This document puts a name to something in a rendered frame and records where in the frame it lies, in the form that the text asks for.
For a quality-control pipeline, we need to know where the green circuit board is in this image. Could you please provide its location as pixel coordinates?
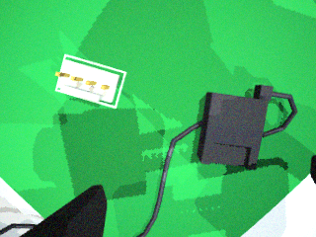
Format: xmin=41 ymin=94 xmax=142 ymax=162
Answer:
xmin=0 ymin=0 xmax=316 ymax=237

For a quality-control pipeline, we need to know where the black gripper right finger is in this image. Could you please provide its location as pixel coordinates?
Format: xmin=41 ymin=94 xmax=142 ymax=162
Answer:
xmin=309 ymin=154 xmax=316 ymax=185

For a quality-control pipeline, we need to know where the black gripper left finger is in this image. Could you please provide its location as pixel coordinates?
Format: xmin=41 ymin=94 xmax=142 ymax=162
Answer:
xmin=20 ymin=185 xmax=108 ymax=237

